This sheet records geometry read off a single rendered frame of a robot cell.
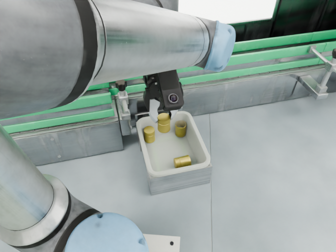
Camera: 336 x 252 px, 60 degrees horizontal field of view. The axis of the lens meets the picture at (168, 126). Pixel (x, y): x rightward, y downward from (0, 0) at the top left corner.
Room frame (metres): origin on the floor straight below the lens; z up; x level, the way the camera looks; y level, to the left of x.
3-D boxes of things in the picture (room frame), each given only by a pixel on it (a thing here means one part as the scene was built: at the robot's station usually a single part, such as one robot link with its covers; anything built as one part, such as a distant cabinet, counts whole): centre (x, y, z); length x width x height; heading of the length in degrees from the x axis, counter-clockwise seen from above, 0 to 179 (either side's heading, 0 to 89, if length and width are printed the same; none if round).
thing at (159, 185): (0.59, 0.00, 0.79); 0.27 x 0.17 x 0.08; 14
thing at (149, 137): (0.63, 0.06, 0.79); 0.04 x 0.04 x 0.04
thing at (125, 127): (0.65, 0.13, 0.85); 0.09 x 0.04 x 0.07; 14
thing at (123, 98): (0.63, 0.13, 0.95); 0.17 x 0.03 x 0.12; 14
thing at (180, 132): (0.65, -0.04, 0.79); 0.04 x 0.04 x 0.04
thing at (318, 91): (0.79, -0.49, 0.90); 0.17 x 0.05 x 0.22; 14
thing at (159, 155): (0.56, -0.01, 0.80); 0.22 x 0.17 x 0.09; 14
